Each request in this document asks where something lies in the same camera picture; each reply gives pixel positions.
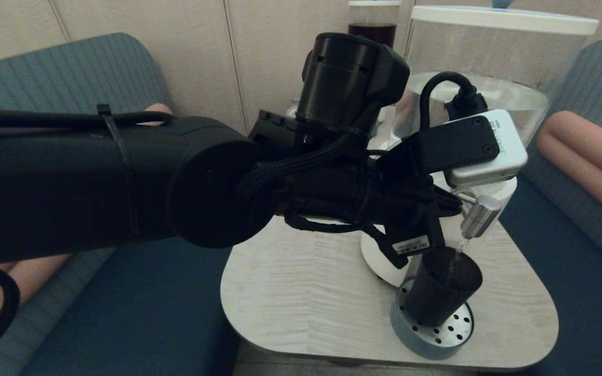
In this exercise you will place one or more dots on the black plastic cup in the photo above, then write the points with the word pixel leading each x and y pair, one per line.
pixel 439 290

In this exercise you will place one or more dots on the metal dispenser tap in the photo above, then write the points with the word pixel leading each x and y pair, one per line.
pixel 481 215

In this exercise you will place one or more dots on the blue dispenser lid knob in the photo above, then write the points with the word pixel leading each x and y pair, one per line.
pixel 503 3

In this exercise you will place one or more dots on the round metal drip tray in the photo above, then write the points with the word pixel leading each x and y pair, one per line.
pixel 421 343

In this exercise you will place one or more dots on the clear water dispenser white base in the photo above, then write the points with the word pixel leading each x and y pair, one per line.
pixel 499 52

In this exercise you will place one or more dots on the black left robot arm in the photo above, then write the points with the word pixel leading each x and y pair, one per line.
pixel 71 183

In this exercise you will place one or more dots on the teal upholstered bench sofa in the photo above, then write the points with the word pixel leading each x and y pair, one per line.
pixel 567 271
pixel 149 313

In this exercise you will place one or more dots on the pink cylindrical bolster cushion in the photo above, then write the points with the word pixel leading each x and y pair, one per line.
pixel 29 277
pixel 588 155

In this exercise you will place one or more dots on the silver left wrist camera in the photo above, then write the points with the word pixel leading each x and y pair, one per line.
pixel 489 167

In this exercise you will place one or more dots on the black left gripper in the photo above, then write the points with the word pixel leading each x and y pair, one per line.
pixel 363 198

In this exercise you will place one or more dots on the dark drink dispenser white base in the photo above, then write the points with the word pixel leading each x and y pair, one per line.
pixel 384 32

